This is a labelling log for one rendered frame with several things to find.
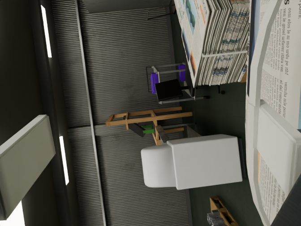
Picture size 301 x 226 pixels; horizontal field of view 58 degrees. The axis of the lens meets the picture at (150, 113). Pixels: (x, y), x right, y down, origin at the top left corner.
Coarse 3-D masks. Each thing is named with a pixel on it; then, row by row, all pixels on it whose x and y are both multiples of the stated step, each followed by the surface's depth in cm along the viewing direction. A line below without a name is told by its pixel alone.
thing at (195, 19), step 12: (192, 0) 93; (204, 0) 79; (192, 12) 95; (204, 12) 80; (192, 24) 97; (204, 24) 81; (192, 36) 99; (204, 36) 84; (192, 48) 101; (192, 60) 104; (192, 72) 106
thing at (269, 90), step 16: (256, 0) 30; (256, 16) 30; (256, 32) 30; (272, 32) 23; (272, 48) 23; (272, 64) 23; (272, 80) 24; (272, 96) 24; (272, 176) 25; (272, 192) 25
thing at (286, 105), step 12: (288, 0) 19; (300, 0) 18; (288, 12) 19; (300, 12) 18; (288, 24) 20; (300, 24) 18; (288, 36) 20; (300, 36) 18; (288, 48) 20; (300, 48) 19; (288, 60) 20; (300, 60) 19; (288, 72) 20; (300, 72) 19; (288, 84) 20; (300, 84) 19; (288, 96) 21; (300, 96) 19; (288, 108) 21; (300, 108) 19; (288, 120) 21; (300, 120) 20; (276, 180) 24; (276, 192) 24; (276, 204) 24
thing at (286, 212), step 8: (296, 184) 9; (296, 192) 9; (288, 200) 8; (296, 200) 8; (280, 208) 8; (288, 208) 8; (296, 208) 8; (280, 216) 8; (288, 216) 8; (296, 216) 8; (272, 224) 8; (280, 224) 8; (288, 224) 7; (296, 224) 7
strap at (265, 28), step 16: (272, 0) 16; (272, 16) 15; (256, 48) 16; (256, 64) 16; (256, 80) 16; (256, 96) 17; (256, 112) 17; (256, 128) 17; (256, 144) 18; (256, 160) 18; (256, 176) 18; (256, 192) 19
